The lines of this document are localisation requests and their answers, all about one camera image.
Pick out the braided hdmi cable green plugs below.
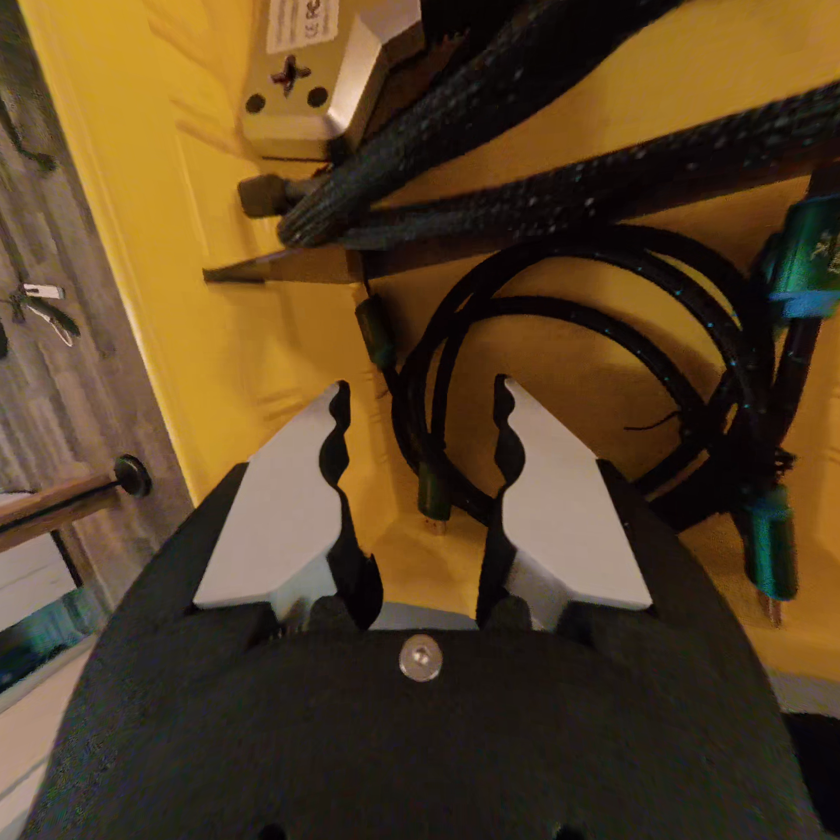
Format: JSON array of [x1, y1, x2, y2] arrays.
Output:
[[742, 171, 840, 627], [354, 225, 778, 536]]

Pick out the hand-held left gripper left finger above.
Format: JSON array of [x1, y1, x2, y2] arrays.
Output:
[[192, 379, 368, 624]]

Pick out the yellow plastic bin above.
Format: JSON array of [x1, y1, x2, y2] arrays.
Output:
[[16, 0, 840, 683]]

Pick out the black hdmi switch with cable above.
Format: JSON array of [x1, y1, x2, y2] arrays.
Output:
[[236, 0, 840, 252]]

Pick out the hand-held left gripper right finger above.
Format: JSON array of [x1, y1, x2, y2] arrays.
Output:
[[478, 374, 653, 632]]

